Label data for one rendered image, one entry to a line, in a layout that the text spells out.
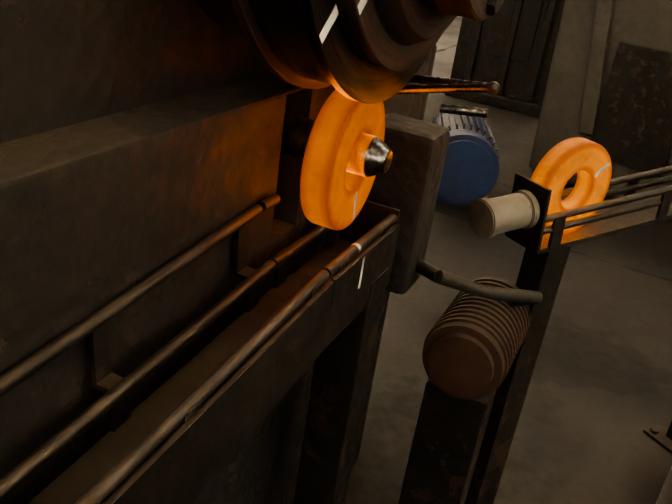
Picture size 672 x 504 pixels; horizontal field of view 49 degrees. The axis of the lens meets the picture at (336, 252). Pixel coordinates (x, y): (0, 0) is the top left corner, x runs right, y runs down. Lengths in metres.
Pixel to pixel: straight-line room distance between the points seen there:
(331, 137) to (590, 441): 1.30
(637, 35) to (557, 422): 1.97
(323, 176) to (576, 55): 2.84
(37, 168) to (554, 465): 1.44
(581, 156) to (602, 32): 2.28
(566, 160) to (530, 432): 0.85
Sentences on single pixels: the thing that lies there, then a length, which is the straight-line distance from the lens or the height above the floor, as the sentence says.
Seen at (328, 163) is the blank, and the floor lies 0.83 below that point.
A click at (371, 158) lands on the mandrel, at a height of 0.82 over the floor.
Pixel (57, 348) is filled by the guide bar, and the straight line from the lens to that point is 0.57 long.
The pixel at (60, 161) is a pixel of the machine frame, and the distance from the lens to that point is 0.54.
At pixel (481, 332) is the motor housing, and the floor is 0.53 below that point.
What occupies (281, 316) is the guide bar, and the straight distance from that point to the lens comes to 0.68.
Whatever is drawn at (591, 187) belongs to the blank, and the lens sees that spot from 1.23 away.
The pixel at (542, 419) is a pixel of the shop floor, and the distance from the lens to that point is 1.89.
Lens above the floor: 1.05
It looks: 25 degrees down
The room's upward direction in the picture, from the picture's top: 9 degrees clockwise
